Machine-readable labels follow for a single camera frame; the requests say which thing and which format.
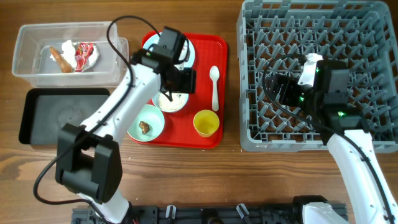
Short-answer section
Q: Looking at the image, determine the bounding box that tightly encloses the grey dishwasher rack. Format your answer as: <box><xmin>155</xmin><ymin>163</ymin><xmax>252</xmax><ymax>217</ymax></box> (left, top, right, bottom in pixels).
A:
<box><xmin>236</xmin><ymin>1</ymin><xmax>397</xmax><ymax>153</ymax></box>

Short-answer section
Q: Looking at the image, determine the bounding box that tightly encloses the white plastic spoon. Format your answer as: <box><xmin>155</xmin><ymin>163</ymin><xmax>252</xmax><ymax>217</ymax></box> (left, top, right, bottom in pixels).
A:
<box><xmin>210</xmin><ymin>65</ymin><xmax>220</xmax><ymax>111</ymax></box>

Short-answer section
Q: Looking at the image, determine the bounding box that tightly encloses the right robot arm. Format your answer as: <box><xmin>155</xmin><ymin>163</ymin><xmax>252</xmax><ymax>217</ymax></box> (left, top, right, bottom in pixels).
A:
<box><xmin>261</xmin><ymin>58</ymin><xmax>397</xmax><ymax>223</ymax></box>

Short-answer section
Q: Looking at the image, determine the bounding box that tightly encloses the brown food scrap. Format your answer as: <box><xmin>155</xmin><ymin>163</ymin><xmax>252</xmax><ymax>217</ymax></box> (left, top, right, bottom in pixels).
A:
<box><xmin>139</xmin><ymin>121</ymin><xmax>150</xmax><ymax>135</ymax></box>

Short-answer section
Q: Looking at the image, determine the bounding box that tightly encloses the red serving tray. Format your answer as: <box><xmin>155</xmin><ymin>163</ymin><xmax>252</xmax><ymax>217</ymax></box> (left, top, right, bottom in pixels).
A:
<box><xmin>145</xmin><ymin>33</ymin><xmax>228</xmax><ymax>149</ymax></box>

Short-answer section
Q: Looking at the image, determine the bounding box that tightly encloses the yellow cup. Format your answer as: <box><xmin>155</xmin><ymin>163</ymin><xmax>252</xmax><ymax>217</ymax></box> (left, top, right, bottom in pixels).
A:
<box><xmin>193</xmin><ymin>110</ymin><xmax>220</xmax><ymax>138</ymax></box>

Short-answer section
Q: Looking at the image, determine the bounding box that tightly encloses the black cable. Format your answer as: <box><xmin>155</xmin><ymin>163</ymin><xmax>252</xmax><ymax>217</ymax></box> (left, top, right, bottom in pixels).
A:
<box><xmin>261</xmin><ymin>53</ymin><xmax>396</xmax><ymax>224</ymax></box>
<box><xmin>32</xmin><ymin>15</ymin><xmax>162</xmax><ymax>224</ymax></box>

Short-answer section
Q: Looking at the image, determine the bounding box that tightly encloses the right black cable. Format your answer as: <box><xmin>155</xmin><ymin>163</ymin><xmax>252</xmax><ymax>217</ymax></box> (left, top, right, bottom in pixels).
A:
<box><xmin>261</xmin><ymin>53</ymin><xmax>396</xmax><ymax>224</ymax></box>

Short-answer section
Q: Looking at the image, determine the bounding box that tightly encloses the clear plastic bin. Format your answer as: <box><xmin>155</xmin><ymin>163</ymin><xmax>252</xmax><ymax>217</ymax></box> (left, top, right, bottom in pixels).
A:
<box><xmin>12</xmin><ymin>21</ymin><xmax>127</xmax><ymax>88</ymax></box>

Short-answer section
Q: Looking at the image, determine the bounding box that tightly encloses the light blue plate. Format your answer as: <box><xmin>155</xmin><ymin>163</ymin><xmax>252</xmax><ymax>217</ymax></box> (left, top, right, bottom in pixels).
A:
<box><xmin>142</xmin><ymin>34</ymin><xmax>195</xmax><ymax>70</ymax></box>

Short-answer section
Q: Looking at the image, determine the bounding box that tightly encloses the white tissue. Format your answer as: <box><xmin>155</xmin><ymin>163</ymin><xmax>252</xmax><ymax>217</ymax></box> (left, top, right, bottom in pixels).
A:
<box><xmin>50</xmin><ymin>40</ymin><xmax>100</xmax><ymax>72</ymax></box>

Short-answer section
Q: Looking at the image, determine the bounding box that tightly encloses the black plastic tray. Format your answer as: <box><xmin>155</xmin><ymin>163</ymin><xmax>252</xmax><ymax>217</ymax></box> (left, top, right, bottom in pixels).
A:
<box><xmin>19</xmin><ymin>88</ymin><xmax>110</xmax><ymax>146</ymax></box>

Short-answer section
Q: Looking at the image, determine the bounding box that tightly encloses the left black cable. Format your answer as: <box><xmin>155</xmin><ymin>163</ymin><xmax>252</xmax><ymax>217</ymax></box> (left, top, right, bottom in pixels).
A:
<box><xmin>32</xmin><ymin>15</ymin><xmax>162</xmax><ymax>224</ymax></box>

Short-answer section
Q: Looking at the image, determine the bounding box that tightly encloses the red snack wrapper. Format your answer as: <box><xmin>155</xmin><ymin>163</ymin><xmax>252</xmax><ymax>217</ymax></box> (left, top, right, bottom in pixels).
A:
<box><xmin>75</xmin><ymin>42</ymin><xmax>94</xmax><ymax>72</ymax></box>

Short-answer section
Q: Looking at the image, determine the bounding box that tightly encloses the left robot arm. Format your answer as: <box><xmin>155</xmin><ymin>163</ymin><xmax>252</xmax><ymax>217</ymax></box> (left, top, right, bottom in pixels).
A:
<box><xmin>55</xmin><ymin>27</ymin><xmax>196</xmax><ymax>223</ymax></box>

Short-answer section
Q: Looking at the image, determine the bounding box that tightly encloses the orange carrot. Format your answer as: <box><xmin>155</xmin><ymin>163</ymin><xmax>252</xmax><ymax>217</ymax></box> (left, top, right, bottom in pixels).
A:
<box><xmin>49</xmin><ymin>47</ymin><xmax>73</xmax><ymax>73</ymax></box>

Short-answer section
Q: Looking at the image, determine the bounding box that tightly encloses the light blue rice bowl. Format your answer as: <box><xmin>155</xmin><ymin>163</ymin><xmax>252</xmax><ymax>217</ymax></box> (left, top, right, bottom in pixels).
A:
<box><xmin>152</xmin><ymin>92</ymin><xmax>189</xmax><ymax>113</ymax></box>

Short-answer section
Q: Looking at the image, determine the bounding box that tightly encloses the green bowl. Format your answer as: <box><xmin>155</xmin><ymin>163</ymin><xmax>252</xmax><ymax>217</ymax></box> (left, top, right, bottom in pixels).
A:
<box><xmin>127</xmin><ymin>105</ymin><xmax>165</xmax><ymax>142</ymax></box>

